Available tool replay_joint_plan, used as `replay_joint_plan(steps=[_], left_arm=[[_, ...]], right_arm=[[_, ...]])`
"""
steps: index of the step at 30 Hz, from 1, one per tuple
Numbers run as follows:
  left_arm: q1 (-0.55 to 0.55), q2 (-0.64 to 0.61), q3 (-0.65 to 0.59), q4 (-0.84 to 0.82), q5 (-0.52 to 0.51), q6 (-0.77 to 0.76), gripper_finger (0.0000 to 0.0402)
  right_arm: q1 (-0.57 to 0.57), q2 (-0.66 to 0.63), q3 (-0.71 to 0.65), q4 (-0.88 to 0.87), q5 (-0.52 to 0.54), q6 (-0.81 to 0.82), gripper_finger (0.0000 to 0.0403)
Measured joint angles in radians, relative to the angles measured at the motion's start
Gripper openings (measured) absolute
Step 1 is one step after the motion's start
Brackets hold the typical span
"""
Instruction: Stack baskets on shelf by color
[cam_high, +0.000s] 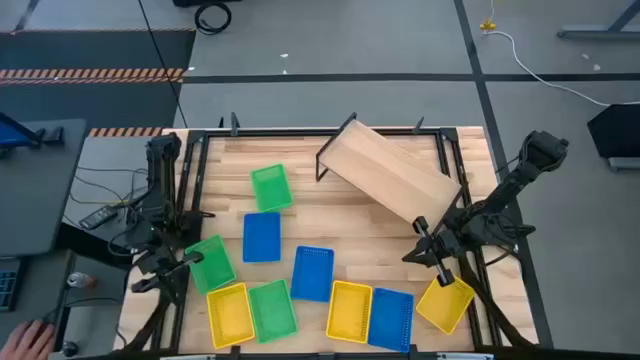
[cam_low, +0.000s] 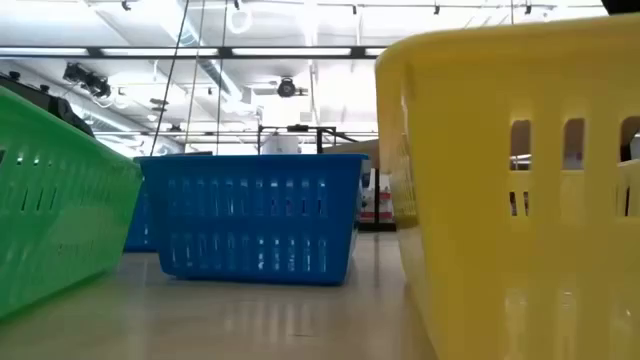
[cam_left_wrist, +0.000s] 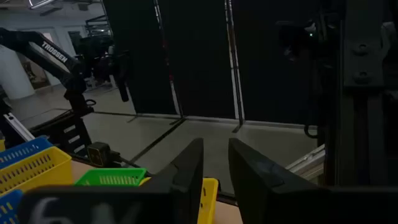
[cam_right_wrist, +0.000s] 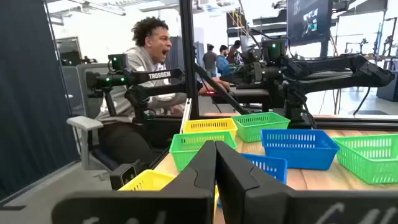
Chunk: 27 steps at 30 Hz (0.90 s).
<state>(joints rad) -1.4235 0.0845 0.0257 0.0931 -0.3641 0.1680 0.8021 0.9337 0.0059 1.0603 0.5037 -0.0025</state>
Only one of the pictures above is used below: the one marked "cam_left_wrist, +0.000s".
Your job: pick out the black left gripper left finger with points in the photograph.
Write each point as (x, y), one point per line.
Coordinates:
(189, 174)

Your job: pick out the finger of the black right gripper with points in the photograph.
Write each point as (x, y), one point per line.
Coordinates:
(124, 90)

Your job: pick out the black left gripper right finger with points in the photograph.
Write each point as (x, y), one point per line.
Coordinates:
(258, 186)

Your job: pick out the yellow plastic slotted basket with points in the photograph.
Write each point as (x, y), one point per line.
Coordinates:
(208, 202)
(34, 169)

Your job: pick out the green plastic slotted basket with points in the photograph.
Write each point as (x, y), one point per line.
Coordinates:
(109, 178)

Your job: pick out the blue plastic slotted basket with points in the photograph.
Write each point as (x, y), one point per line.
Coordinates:
(21, 151)
(7, 207)

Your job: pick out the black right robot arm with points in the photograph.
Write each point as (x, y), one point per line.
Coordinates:
(53, 54)

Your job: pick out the black partition panel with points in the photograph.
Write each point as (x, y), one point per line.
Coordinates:
(199, 62)
(140, 62)
(273, 87)

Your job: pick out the black device with green light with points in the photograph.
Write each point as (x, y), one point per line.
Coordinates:
(298, 37)

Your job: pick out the silver aluminium rail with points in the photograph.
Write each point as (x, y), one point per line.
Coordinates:
(306, 163)
(18, 126)

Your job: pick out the small black table camera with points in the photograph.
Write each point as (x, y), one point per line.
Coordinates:
(98, 154)

